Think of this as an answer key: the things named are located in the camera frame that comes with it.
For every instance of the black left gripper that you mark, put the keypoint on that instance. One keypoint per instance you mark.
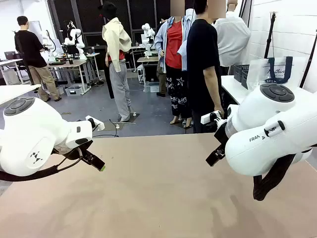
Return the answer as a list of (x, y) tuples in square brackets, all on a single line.
[(79, 150)]

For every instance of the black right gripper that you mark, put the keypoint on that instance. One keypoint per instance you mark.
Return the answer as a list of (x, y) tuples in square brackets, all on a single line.
[(222, 136)]

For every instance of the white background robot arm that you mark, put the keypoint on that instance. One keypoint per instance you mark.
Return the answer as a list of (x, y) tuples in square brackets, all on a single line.
[(48, 44), (74, 39), (147, 37)]

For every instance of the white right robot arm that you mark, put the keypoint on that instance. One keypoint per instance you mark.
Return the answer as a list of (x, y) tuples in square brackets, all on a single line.
[(267, 129)]

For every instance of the person's right forearm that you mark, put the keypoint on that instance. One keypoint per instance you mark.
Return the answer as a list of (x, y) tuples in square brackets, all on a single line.
[(210, 84)]

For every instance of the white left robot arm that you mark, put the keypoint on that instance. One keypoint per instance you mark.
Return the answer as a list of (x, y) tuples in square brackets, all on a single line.
[(32, 138)]

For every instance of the person's right hand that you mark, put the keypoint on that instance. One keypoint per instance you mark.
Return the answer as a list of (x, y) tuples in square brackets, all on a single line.
[(220, 109)]

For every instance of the white side table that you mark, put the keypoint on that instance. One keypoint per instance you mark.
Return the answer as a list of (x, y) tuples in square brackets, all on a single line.
[(231, 86)]

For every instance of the grey floor storage bin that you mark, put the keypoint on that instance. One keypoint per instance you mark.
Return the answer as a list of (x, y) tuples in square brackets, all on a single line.
[(74, 89)]

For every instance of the clear floor storage box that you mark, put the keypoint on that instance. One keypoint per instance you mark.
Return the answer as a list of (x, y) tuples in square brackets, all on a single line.
[(154, 87)]

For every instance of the person in black t-shirt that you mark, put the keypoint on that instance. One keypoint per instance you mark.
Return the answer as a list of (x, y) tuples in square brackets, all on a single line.
[(200, 62)]

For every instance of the background workbench with clutter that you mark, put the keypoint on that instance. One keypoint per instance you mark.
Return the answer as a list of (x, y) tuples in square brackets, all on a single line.
[(71, 64)]

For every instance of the white desk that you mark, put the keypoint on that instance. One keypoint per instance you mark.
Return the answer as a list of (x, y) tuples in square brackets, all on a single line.
[(15, 90)]

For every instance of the small background desk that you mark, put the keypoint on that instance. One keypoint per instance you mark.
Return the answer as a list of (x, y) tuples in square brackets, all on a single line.
[(148, 64)]

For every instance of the mannequin red top blue shirt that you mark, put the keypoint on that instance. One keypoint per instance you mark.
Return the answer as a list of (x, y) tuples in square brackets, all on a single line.
[(174, 49)]

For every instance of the mannequin with cream hoodie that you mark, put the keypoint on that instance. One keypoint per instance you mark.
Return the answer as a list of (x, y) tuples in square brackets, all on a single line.
[(116, 49)]

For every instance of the man black shirt khaki trousers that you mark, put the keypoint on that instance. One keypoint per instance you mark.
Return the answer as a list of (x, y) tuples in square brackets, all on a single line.
[(29, 49)]

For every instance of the black slanted tripod leg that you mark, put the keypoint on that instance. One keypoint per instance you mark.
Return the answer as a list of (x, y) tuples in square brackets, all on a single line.
[(309, 62)]

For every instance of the black tripod stand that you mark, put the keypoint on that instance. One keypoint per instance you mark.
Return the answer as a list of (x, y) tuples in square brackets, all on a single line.
[(270, 34)]

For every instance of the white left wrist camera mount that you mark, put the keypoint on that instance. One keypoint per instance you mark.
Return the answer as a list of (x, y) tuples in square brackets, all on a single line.
[(96, 124)]

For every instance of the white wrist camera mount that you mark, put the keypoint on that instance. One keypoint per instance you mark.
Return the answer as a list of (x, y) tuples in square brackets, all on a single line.
[(96, 124), (208, 118)]

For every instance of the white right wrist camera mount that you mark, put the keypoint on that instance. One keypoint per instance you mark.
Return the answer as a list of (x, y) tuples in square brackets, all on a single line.
[(208, 118)]

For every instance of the metal mannequin base plate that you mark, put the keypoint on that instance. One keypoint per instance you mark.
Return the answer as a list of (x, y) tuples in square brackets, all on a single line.
[(111, 126)]

